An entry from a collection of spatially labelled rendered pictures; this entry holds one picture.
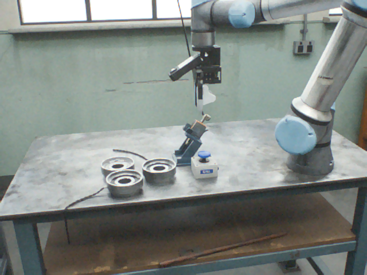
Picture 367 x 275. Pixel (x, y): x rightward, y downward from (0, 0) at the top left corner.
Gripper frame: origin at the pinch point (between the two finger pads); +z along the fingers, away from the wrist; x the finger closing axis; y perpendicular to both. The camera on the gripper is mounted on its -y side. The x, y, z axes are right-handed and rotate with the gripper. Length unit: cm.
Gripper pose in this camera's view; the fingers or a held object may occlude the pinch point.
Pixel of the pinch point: (197, 107)
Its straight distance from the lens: 127.2
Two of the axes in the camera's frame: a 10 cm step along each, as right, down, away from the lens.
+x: -1.4, -3.5, 9.3
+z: 0.2, 9.3, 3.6
